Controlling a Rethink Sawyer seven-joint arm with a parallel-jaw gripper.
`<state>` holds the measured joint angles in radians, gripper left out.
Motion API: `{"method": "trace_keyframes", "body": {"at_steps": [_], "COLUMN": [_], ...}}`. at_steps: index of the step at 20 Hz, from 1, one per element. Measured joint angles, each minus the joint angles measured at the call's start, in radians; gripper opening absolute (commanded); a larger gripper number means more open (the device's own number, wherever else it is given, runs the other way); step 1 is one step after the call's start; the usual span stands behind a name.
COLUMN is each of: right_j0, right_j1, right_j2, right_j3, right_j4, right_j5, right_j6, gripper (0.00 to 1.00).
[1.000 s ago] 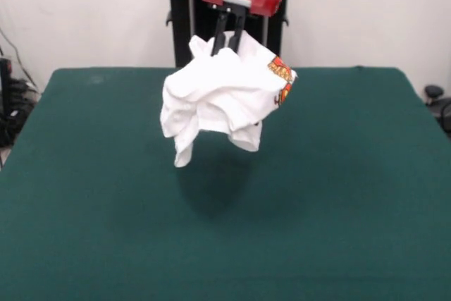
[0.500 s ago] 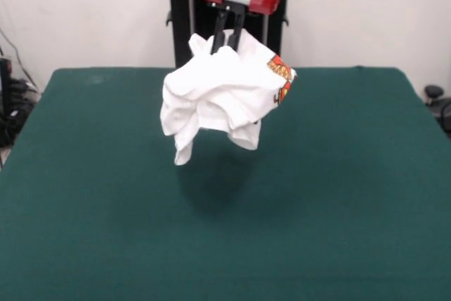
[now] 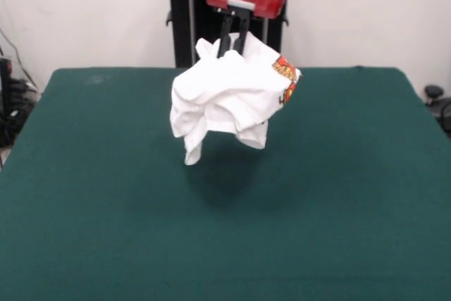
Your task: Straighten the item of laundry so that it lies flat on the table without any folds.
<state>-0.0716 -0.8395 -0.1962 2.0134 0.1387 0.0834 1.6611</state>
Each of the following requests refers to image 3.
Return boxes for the white printed t-shirt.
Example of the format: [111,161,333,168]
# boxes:
[170,31,304,166]

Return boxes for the black office chair base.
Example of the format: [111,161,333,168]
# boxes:
[424,85,451,129]

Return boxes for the dark green tablecloth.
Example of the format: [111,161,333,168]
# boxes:
[0,66,451,301]

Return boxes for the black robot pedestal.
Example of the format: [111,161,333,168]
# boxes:
[154,0,303,68]

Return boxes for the grey wall cables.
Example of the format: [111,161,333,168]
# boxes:
[0,27,39,90]

